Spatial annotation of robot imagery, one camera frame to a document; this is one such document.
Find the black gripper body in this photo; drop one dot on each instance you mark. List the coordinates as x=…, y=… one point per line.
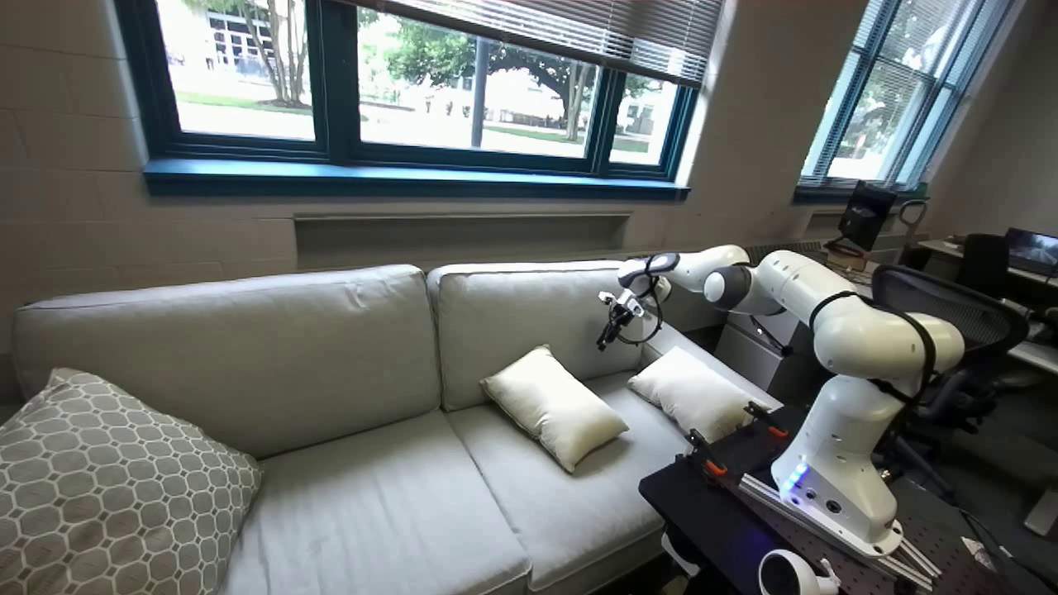
x=629, y=309

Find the small cream pillow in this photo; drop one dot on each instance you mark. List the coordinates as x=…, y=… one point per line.
x=697, y=397
x=549, y=409

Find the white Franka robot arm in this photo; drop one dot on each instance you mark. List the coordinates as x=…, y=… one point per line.
x=861, y=331

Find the grey fabric sofa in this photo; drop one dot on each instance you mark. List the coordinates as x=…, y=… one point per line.
x=715, y=375

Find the grey sofa seat cushion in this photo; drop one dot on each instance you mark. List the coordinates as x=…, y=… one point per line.
x=374, y=508
x=549, y=517

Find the grey drawer cabinet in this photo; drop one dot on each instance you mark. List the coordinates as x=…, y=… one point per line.
x=763, y=351

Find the black orange clamp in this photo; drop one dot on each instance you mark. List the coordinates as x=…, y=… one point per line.
x=710, y=457
x=773, y=423

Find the black robot table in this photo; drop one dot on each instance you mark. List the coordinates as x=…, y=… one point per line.
x=705, y=529

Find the black screen on stand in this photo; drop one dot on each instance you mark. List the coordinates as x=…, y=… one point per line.
x=863, y=217

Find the dark window blinds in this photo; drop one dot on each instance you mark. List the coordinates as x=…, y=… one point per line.
x=574, y=35

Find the white VR controller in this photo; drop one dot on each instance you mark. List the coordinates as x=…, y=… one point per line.
x=797, y=581

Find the blue framed tall window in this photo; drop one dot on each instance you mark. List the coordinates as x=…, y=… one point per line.
x=882, y=111

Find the blue framed wide window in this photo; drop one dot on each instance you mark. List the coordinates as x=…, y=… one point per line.
x=332, y=150

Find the black office chair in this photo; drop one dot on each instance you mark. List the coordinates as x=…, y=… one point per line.
x=981, y=314

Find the black computer monitor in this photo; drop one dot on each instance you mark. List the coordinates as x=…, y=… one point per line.
x=1035, y=253

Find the grey patterned pillow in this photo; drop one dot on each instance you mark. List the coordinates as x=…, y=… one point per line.
x=111, y=498

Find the beige wall heater cover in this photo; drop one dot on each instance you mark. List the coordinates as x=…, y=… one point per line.
x=440, y=244

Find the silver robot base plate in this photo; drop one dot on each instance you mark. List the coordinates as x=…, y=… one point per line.
x=913, y=557

